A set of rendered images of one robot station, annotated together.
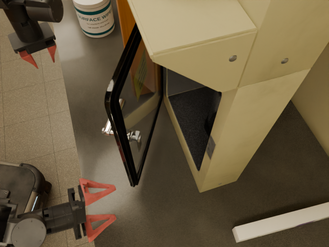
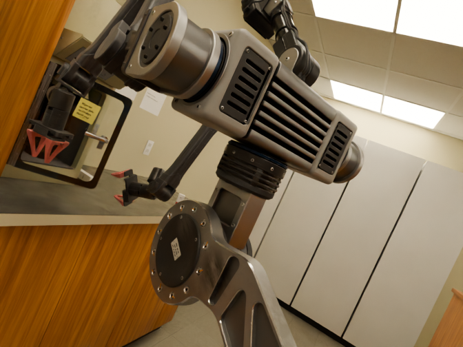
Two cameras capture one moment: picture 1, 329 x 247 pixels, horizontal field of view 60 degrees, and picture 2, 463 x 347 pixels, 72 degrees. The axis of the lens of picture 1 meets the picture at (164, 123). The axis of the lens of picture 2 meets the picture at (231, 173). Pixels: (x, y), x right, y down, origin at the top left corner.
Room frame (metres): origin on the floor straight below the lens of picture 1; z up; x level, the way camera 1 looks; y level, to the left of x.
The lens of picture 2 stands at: (0.86, 1.29, 1.33)
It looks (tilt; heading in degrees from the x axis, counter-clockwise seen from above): 2 degrees down; 222
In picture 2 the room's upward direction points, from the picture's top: 24 degrees clockwise
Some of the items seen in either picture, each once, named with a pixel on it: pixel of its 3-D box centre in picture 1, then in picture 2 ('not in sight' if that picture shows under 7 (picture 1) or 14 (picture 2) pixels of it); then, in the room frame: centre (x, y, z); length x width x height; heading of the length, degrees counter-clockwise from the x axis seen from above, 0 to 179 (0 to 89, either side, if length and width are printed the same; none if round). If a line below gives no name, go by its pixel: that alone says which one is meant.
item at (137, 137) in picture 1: (136, 141); not in sight; (0.26, 0.06, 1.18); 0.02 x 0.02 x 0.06; 76
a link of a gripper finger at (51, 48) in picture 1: (42, 50); (43, 143); (0.54, 0.32, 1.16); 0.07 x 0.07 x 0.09; 30
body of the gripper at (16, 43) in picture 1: (27, 28); (54, 120); (0.54, 0.33, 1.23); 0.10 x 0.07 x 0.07; 120
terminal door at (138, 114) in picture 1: (144, 96); (75, 130); (0.37, 0.05, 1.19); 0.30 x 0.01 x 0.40; 166
